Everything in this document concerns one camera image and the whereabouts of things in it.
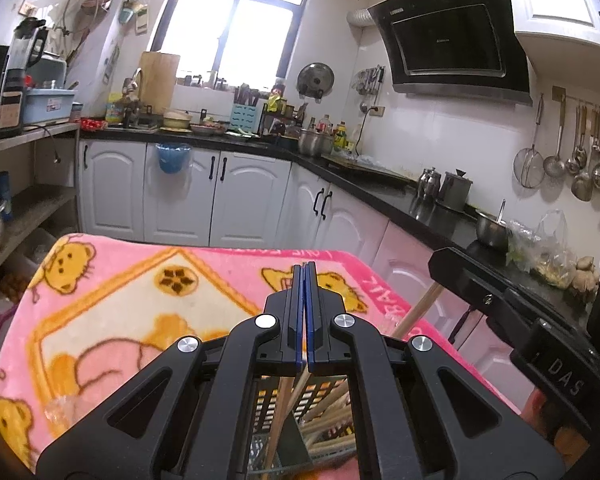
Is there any wire strainer ladle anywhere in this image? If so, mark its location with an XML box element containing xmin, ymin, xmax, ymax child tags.
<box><xmin>513</xmin><ymin>94</ymin><xmax>546</xmax><ymax>190</ymax></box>

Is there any black spice rack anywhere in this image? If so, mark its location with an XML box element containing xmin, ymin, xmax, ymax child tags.
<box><xmin>260</xmin><ymin>91</ymin><xmax>312</xmax><ymax>137</ymax></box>

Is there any black cable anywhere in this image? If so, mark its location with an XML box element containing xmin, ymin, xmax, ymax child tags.
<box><xmin>42</xmin><ymin>127</ymin><xmax>62</xmax><ymax>165</ymax></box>

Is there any person's right hand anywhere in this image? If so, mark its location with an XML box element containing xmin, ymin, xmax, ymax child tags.
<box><xmin>522</xmin><ymin>389</ymin><xmax>556</xmax><ymax>438</ymax></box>

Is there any white wall cabinet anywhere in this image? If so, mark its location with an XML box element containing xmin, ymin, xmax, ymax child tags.
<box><xmin>502</xmin><ymin>0</ymin><xmax>600</xmax><ymax>67</ymax></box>

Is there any bundle of wooden chopsticks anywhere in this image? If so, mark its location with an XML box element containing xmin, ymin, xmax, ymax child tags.
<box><xmin>300</xmin><ymin>380</ymin><xmax>357</xmax><ymax>461</ymax></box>

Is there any white cabinet door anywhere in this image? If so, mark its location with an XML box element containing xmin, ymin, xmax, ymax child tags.
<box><xmin>215</xmin><ymin>152</ymin><xmax>292</xmax><ymax>250</ymax></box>
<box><xmin>282</xmin><ymin>166</ymin><xmax>331</xmax><ymax>253</ymax></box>
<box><xmin>145</xmin><ymin>144</ymin><xmax>218</xmax><ymax>247</ymax></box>
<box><xmin>324</xmin><ymin>185</ymin><xmax>392</xmax><ymax>273</ymax></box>
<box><xmin>79</xmin><ymin>141</ymin><xmax>148</xmax><ymax>243</ymax></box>

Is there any dark green utensil basket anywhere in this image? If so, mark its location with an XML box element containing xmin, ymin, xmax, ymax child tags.
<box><xmin>247</xmin><ymin>372</ymin><xmax>359</xmax><ymax>480</ymax></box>

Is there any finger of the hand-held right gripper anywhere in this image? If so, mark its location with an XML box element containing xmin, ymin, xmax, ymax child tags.
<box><xmin>428</xmin><ymin>247</ymin><xmax>581</xmax><ymax>356</ymax></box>

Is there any metal storage shelf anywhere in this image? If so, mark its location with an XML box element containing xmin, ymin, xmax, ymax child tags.
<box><xmin>0</xmin><ymin>122</ymin><xmax>81</xmax><ymax>291</ymax></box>

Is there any steel pot lid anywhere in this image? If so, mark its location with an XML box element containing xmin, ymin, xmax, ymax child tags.
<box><xmin>296</xmin><ymin>62</ymin><xmax>335</xmax><ymax>99</ymax></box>

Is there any blue knife block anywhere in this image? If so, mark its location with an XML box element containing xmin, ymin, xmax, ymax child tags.
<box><xmin>230</xmin><ymin>102</ymin><xmax>259</xmax><ymax>134</ymax></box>

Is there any black range hood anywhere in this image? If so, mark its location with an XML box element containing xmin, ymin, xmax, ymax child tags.
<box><xmin>367</xmin><ymin>0</ymin><xmax>534</xmax><ymax>107</ymax></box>

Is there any silver exhaust duct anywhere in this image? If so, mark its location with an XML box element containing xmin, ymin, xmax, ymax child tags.
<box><xmin>347</xmin><ymin>8</ymin><xmax>381</xmax><ymax>29</ymax></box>

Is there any clear plastic food bag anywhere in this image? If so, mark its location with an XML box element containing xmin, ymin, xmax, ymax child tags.
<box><xmin>507</xmin><ymin>210</ymin><xmax>578</xmax><ymax>289</ymax></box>

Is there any ginger root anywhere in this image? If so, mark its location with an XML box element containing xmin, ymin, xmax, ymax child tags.
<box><xmin>570</xmin><ymin>256</ymin><xmax>599</xmax><ymax>302</ymax></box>

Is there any small steel kettle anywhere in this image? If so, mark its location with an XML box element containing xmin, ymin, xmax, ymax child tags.
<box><xmin>419</xmin><ymin>167</ymin><xmax>442</xmax><ymax>202</ymax></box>

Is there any kitchen window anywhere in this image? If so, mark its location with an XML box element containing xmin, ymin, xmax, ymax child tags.
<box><xmin>151</xmin><ymin>0</ymin><xmax>315</xmax><ymax>90</ymax></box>

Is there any large steel ladle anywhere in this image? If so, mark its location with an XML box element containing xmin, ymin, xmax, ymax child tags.
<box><xmin>571</xmin><ymin>110</ymin><xmax>595</xmax><ymax>203</ymax></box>

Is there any steel spoon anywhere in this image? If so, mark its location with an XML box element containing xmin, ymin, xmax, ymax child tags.
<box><xmin>565</xmin><ymin>105</ymin><xmax>584</xmax><ymax>177</ymax></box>

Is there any steel faucet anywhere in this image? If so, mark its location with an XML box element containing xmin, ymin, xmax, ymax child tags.
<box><xmin>124</xmin><ymin>67</ymin><xmax>144</xmax><ymax>111</ymax></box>

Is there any black blender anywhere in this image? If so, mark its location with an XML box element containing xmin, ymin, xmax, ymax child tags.
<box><xmin>0</xmin><ymin>17</ymin><xmax>49</xmax><ymax>139</ymax></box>

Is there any pink printed blanket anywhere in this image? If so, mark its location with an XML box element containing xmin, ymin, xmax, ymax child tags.
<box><xmin>0</xmin><ymin>232</ymin><xmax>523</xmax><ymax>476</ymax></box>

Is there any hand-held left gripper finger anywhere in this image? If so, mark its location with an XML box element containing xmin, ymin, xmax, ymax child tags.
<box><xmin>36</xmin><ymin>264</ymin><xmax>306</xmax><ymax>480</ymax></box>
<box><xmin>306</xmin><ymin>261</ymin><xmax>566</xmax><ymax>480</ymax></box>

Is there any wooden chopstick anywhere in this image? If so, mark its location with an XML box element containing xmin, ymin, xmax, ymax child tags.
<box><xmin>265</xmin><ymin>375</ymin><xmax>292</xmax><ymax>480</ymax></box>
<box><xmin>282</xmin><ymin>260</ymin><xmax>311</xmax><ymax>413</ymax></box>

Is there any dark blue can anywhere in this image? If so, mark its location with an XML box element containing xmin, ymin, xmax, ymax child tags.
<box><xmin>0</xmin><ymin>171</ymin><xmax>15</xmax><ymax>222</ymax></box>

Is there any blue dish drainer box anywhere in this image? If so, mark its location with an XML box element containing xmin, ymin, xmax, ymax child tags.
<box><xmin>22</xmin><ymin>55</ymin><xmax>79</xmax><ymax>127</ymax></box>

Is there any steel saucepan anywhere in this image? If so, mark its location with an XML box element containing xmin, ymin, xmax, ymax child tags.
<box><xmin>475</xmin><ymin>200</ymin><xmax>511</xmax><ymax>252</ymax></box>

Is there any blue plastic bag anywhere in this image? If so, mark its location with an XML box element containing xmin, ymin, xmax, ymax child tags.
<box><xmin>156</xmin><ymin>142</ymin><xmax>192</xmax><ymax>175</ymax></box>

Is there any wooden cutting board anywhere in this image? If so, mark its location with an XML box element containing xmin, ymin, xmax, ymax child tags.
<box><xmin>139</xmin><ymin>51</ymin><xmax>181</xmax><ymax>117</ymax></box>

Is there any large steel kettle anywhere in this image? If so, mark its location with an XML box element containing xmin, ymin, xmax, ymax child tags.
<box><xmin>437</xmin><ymin>170</ymin><xmax>474</xmax><ymax>212</ymax></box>

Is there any yellow clay pot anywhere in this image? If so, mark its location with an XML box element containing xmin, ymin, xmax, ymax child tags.
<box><xmin>162</xmin><ymin>110</ymin><xmax>194</xmax><ymax>132</ymax></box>

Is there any green hanging basket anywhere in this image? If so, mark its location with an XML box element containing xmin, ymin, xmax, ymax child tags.
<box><xmin>120</xmin><ymin>0</ymin><xmax>149</xmax><ymax>26</ymax></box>

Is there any steel cooking pot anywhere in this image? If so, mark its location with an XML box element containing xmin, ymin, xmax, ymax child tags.
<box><xmin>298</xmin><ymin>128</ymin><xmax>334</xmax><ymax>157</ymax></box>

